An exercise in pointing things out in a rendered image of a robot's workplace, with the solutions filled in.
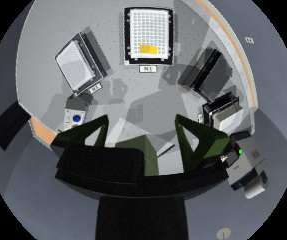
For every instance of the white horizontal cylinder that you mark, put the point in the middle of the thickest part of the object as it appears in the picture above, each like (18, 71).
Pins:
(254, 187)

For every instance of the white control panel with buttons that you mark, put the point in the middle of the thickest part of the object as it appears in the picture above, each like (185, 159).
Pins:
(75, 112)

